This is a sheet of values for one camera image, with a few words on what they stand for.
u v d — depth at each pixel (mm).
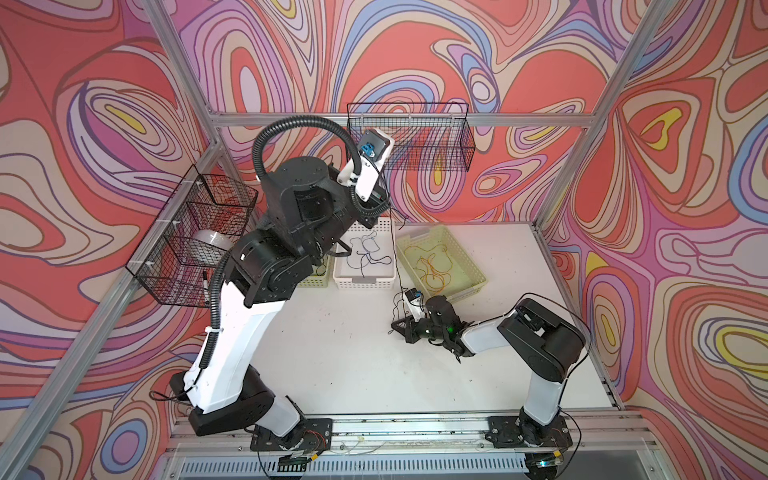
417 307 822
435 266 1058
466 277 1015
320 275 964
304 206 319
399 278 1018
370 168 342
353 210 387
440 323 746
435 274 1046
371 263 1074
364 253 1097
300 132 934
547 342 500
